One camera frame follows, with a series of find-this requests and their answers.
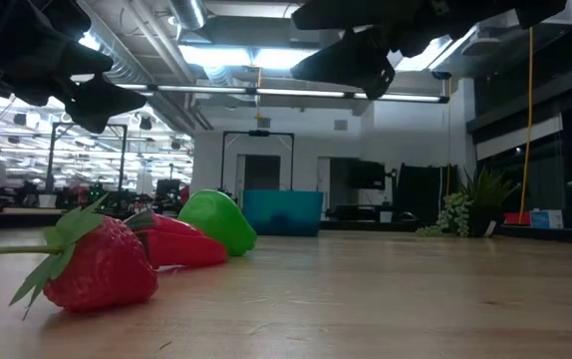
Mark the green toy pear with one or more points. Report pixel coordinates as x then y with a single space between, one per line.
216 219

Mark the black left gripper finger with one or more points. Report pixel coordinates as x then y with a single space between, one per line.
72 57
101 102

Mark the small black monitor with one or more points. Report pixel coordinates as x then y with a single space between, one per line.
167 188

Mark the black standing panel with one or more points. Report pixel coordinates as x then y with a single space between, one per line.
425 192

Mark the white pot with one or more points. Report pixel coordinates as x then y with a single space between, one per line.
47 200

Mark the black wall television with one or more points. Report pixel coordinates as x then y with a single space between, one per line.
366 174

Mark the blue plastic tupperware container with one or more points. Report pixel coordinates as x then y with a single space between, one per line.
286 214

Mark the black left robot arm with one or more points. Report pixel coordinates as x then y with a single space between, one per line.
67 15

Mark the blue cardboard box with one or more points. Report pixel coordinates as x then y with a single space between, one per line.
546 218

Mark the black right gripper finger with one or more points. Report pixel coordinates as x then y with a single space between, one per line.
346 15
356 65

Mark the black aluminium table frame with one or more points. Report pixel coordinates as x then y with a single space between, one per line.
540 234

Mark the green potted artificial plant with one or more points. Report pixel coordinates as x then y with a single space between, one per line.
483 209

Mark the red box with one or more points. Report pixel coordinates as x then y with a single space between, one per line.
515 218

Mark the black gantry frame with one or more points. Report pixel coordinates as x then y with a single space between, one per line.
258 133
51 149

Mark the red toy chili pepper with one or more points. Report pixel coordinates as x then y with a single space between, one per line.
186 249

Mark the leafy red toy strawberry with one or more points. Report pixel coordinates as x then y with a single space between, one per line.
101 269

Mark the silver ceiling duct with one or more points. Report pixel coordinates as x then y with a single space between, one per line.
189 12

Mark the long ceiling light fixture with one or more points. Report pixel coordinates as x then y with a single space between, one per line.
291 93

